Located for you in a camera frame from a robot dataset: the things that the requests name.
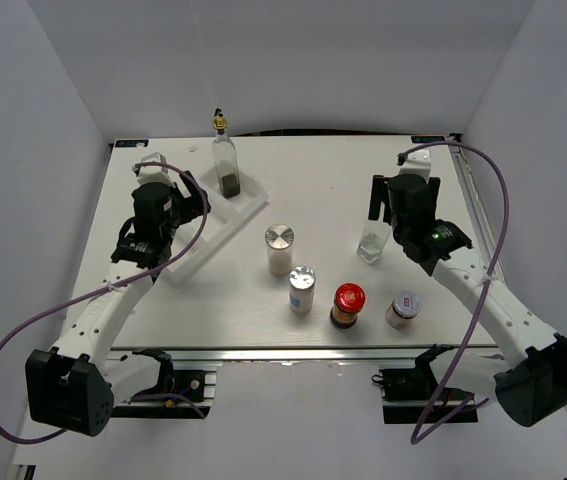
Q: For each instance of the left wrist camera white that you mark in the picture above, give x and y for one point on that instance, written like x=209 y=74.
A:
x=154 y=170

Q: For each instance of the blue label shaker jar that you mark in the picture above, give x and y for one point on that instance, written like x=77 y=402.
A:
x=302 y=282

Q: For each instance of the right corner logo sticker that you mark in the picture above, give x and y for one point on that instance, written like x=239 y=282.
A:
x=426 y=139

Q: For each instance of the corner logo sticker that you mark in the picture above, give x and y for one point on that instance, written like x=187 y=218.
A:
x=426 y=139
x=131 y=143

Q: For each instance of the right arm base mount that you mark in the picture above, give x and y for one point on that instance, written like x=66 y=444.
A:
x=406 y=391

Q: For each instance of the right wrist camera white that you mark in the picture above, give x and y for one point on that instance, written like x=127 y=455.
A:
x=417 y=163

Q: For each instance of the left corner logo sticker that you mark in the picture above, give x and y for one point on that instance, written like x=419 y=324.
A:
x=131 y=143

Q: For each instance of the white compartment tray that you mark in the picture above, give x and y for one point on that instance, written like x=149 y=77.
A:
x=227 y=217

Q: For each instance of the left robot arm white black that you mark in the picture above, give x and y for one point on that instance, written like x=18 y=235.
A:
x=70 y=386

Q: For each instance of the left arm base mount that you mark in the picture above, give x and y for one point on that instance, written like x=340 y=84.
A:
x=182 y=391

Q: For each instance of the red lid sauce jar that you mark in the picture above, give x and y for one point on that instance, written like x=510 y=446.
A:
x=349 y=300

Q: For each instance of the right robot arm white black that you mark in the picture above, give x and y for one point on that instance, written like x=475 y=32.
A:
x=529 y=381

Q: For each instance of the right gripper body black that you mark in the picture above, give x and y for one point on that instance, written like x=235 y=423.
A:
x=434 y=184

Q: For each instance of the white lid small jar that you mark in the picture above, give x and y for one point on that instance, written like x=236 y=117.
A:
x=403 y=309

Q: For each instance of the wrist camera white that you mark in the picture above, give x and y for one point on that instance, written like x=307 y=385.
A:
x=417 y=163
x=154 y=170

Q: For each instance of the glass bottle dark sauce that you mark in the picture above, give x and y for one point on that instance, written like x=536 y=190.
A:
x=225 y=158

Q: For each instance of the glass bottle clear liquid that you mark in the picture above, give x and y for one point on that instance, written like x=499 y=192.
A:
x=373 y=240

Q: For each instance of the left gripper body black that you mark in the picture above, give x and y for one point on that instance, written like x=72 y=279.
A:
x=183 y=208

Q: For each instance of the shaker jar metal lid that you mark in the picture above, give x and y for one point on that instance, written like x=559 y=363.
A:
x=279 y=239

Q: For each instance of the aluminium table frame rail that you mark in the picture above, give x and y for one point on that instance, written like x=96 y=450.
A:
x=462 y=204

